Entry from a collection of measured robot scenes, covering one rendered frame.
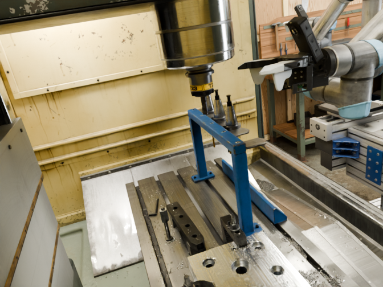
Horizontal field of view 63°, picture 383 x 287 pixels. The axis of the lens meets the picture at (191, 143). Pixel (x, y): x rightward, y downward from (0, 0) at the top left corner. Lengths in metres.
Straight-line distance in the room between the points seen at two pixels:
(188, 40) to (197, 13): 0.05
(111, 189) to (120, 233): 0.27
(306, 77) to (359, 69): 0.15
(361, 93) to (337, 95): 0.06
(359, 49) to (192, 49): 0.43
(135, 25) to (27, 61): 0.53
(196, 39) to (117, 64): 1.09
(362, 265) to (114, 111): 1.28
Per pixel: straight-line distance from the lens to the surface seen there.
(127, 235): 1.56
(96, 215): 1.66
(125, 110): 1.71
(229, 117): 1.06
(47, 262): 0.86
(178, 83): 1.73
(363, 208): 1.41
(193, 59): 0.61
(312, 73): 0.78
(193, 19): 0.60
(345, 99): 0.90
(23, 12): 0.53
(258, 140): 0.95
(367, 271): 1.27
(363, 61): 0.87
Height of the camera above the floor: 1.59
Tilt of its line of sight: 22 degrees down
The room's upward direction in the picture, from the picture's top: 9 degrees counter-clockwise
